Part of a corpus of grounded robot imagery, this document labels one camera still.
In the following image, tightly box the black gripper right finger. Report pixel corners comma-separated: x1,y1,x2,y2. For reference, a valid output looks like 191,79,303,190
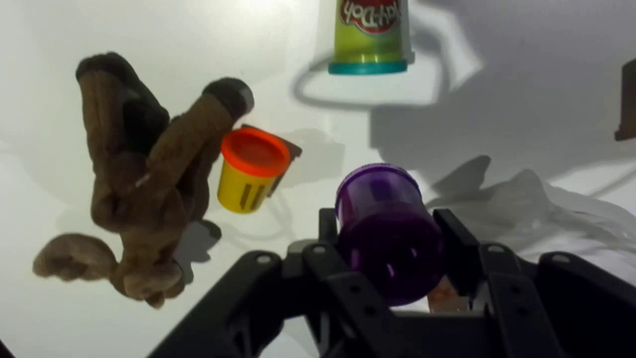
432,208,486,297

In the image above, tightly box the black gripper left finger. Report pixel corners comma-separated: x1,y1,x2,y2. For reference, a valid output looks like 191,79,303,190
317,206,366,271

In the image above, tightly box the purple plastic container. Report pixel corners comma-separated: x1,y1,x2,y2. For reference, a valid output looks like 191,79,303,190
335,164,446,309

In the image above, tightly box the yellow tub with orange lid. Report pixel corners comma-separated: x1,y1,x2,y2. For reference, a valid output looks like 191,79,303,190
215,124,305,218

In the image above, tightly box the green Play-Doh can teal lid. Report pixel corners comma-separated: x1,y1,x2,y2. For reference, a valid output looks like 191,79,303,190
327,0,416,77

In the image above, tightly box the brown plush donkey toy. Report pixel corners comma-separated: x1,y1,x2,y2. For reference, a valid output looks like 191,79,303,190
32,53,257,311

